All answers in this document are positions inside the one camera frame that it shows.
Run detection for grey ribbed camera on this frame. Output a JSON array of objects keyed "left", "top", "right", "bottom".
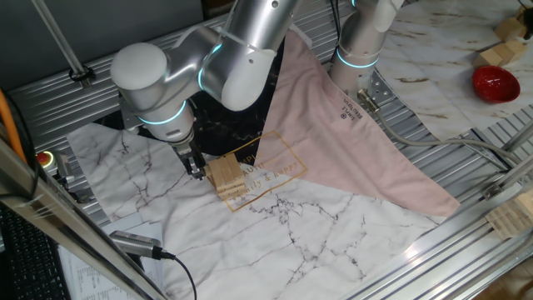
[{"left": 108, "top": 230, "right": 164, "bottom": 261}]

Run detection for aluminium frame strut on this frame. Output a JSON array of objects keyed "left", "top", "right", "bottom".
[
  {"left": 499, "top": 119, "right": 533, "bottom": 154},
  {"left": 482, "top": 160, "right": 533, "bottom": 201}
]

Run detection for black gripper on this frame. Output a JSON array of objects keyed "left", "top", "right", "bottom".
[{"left": 177, "top": 143, "right": 208, "bottom": 182}]

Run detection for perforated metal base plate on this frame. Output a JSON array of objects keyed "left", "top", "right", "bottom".
[{"left": 357, "top": 68, "right": 399, "bottom": 112}]

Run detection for aluminium table edge rail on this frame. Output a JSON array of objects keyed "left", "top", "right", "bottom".
[{"left": 341, "top": 216, "right": 533, "bottom": 300}]

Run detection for thin metal rod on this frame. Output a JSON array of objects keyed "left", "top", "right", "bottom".
[{"left": 31, "top": 0, "right": 92, "bottom": 89}]

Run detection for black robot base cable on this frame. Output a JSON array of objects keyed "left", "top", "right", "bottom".
[{"left": 331, "top": 0, "right": 343, "bottom": 63}]

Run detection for beige marble cloth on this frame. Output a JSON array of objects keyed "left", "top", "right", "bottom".
[{"left": 372, "top": 0, "right": 533, "bottom": 143}]

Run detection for marble pink black tablecloth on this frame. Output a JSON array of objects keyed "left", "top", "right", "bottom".
[{"left": 66, "top": 28, "right": 461, "bottom": 300}]

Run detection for white printed paper sheets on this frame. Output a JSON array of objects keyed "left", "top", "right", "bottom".
[{"left": 57, "top": 212, "right": 164, "bottom": 300}]

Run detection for orange cable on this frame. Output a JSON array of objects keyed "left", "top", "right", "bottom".
[{"left": 0, "top": 89, "right": 27, "bottom": 164}]

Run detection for black camera cable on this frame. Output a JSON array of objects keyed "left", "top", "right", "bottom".
[{"left": 152, "top": 246, "right": 198, "bottom": 300}]

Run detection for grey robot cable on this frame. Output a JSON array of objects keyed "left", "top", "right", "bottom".
[{"left": 356, "top": 88, "right": 533, "bottom": 166}]

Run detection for aluminium frame bar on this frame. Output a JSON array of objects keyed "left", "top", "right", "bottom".
[{"left": 0, "top": 137, "right": 170, "bottom": 300}]

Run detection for red bowl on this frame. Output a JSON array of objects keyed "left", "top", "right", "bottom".
[{"left": 471, "top": 65, "right": 521, "bottom": 104}]

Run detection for red emergency stop button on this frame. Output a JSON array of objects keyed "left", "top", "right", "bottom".
[{"left": 35, "top": 149, "right": 59, "bottom": 176}]

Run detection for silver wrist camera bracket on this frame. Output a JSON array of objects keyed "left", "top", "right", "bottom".
[{"left": 119, "top": 97, "right": 141, "bottom": 131}]

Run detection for grey metal clamp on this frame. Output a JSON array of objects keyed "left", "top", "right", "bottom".
[{"left": 56, "top": 152, "right": 95, "bottom": 205}]

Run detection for black keyboard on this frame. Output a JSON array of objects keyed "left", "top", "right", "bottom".
[{"left": 0, "top": 207, "right": 72, "bottom": 300}]

